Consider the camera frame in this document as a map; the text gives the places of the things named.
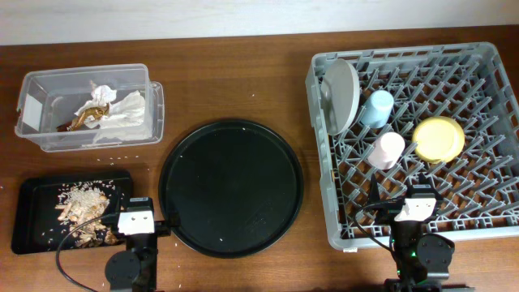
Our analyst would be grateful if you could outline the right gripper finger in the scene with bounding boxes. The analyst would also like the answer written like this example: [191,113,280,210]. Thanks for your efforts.
[417,173,442,201]
[368,174,380,204]

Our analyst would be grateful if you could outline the yellow bowl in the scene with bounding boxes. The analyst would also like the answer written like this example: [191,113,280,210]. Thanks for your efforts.
[412,116,465,164]

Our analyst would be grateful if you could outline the food scraps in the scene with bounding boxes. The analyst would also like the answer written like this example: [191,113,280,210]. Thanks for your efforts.
[54,180,119,248]

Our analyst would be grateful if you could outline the pink cup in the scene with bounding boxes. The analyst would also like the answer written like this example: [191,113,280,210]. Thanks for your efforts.
[367,132,405,170]

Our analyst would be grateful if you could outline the blue cup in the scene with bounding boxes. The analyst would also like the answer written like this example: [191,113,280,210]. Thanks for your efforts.
[360,90,394,129]

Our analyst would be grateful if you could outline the white tissue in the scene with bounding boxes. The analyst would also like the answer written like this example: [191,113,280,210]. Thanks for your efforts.
[93,91,152,143]
[75,81,117,116]

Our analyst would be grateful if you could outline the grey plate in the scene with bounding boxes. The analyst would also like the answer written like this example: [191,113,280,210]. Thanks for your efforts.
[320,59,360,135]

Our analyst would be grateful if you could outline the gold snack wrapper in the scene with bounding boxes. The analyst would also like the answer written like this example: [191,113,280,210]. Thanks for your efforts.
[56,104,109,132]

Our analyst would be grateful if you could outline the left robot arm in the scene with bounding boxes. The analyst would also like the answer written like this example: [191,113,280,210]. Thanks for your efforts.
[103,197,171,292]

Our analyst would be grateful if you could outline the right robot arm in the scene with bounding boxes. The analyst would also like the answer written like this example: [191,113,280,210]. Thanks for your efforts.
[366,174,460,291]

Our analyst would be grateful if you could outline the grey dishwasher rack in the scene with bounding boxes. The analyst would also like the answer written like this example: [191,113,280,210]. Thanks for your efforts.
[305,42,518,251]

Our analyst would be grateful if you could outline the clear plastic waste bin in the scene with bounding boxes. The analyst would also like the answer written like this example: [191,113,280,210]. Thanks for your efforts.
[15,63,165,152]

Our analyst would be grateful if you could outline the round black serving tray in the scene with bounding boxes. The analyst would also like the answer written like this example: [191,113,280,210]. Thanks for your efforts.
[158,119,304,259]

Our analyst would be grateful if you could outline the black rectangular tray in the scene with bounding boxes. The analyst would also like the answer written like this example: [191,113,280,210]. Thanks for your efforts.
[11,170,133,255]

